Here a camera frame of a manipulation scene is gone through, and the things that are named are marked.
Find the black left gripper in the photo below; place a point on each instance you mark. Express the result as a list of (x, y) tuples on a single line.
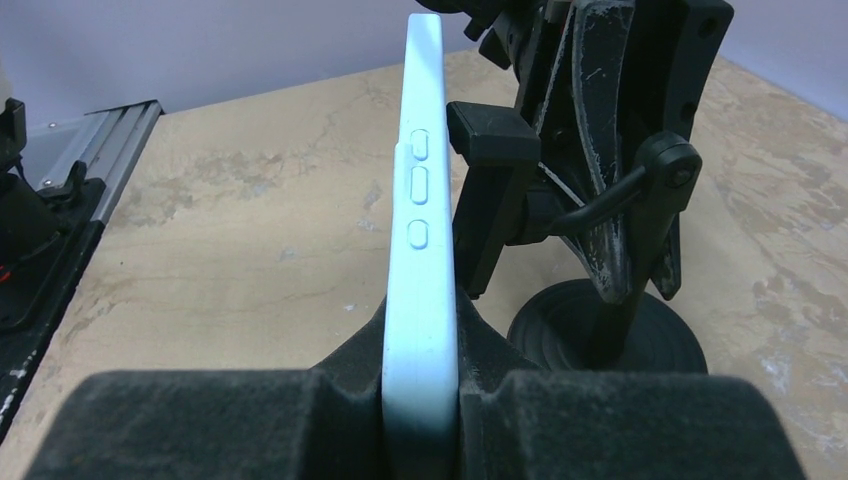
[(596, 78)]

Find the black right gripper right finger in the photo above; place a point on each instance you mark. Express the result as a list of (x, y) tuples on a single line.
[(518, 421)]

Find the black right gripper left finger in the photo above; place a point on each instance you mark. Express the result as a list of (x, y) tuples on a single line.
[(319, 423)]

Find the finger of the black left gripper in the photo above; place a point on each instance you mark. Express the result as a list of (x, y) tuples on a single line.
[(667, 271)]

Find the blue case phone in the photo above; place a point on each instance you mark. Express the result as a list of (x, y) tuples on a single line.
[(419, 385)]

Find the black round base phone stand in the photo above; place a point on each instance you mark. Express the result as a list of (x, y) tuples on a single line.
[(570, 325)]

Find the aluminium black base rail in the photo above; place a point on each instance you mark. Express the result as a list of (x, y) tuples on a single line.
[(60, 184)]

